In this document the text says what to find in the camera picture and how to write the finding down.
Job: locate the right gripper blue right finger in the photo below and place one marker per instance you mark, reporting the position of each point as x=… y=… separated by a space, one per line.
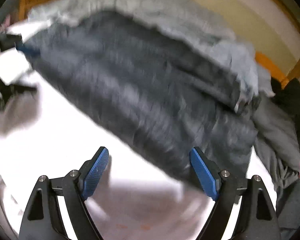
x=256 y=219

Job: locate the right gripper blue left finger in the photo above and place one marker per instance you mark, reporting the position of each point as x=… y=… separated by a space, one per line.
x=42 y=217

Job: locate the black puffer down jacket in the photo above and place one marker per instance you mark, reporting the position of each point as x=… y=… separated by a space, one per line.
x=153 y=92

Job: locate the grey folded garment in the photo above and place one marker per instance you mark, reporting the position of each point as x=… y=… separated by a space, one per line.
x=277 y=147

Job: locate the black fleece garment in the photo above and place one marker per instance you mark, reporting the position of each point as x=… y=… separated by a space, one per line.
x=288 y=99

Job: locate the orange pillow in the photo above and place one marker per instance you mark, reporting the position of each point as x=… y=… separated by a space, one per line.
x=274 y=70

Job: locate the light blue duvet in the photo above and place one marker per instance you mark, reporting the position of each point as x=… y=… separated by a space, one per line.
x=203 y=30

